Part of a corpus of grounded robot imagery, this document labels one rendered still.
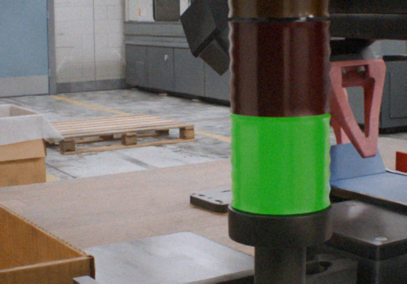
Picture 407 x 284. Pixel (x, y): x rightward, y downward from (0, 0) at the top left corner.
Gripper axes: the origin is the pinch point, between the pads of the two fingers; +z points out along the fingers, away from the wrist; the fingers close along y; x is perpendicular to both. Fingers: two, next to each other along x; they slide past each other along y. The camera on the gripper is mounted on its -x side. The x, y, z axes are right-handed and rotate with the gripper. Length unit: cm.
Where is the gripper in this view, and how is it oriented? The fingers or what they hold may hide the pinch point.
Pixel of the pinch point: (353, 154)
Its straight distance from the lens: 68.6
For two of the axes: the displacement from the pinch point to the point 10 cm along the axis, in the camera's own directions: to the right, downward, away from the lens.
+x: 8.4, -1.1, 5.3
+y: 4.5, -3.8, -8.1
